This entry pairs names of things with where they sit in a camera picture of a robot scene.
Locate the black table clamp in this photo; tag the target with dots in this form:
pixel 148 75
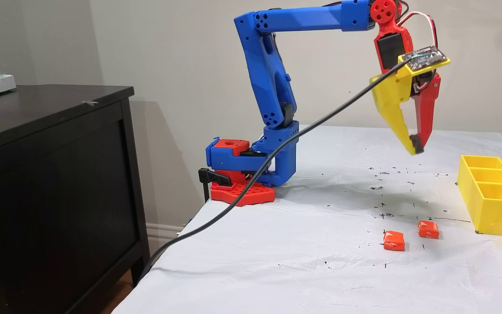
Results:
pixel 211 176

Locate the white baseboard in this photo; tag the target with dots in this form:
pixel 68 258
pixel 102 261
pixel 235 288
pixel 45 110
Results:
pixel 164 230

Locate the white plastic table cover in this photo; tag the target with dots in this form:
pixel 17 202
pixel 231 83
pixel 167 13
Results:
pixel 277 270

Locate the yellow three-compartment box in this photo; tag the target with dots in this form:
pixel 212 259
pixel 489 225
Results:
pixel 495 213

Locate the black wooden cabinet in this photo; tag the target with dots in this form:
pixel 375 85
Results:
pixel 50 196

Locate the camera board on yellow mount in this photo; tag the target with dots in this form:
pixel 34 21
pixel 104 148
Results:
pixel 425 59

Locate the orange Starburst candy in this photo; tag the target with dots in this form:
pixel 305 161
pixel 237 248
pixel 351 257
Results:
pixel 394 241
pixel 428 230

